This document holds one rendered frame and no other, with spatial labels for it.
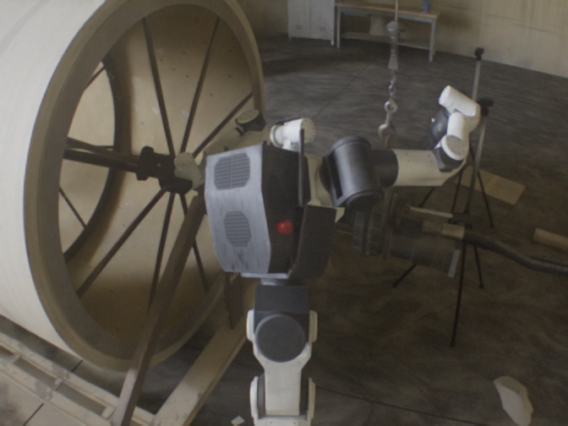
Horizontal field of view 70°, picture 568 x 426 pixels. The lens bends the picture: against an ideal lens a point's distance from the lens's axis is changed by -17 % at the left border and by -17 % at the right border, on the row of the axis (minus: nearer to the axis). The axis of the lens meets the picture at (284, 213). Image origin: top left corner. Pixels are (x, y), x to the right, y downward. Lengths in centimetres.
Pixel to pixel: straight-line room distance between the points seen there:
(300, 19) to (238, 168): 809
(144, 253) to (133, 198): 41
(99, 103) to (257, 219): 232
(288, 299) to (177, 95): 190
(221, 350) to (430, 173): 134
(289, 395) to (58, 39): 126
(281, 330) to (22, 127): 87
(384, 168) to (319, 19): 797
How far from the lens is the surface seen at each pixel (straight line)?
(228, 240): 117
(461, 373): 244
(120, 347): 188
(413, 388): 232
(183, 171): 155
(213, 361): 213
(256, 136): 152
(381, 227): 156
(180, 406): 199
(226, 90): 263
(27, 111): 137
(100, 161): 220
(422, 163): 118
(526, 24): 954
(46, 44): 148
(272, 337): 106
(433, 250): 166
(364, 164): 109
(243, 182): 110
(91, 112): 334
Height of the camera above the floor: 180
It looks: 32 degrees down
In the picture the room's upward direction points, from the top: straight up
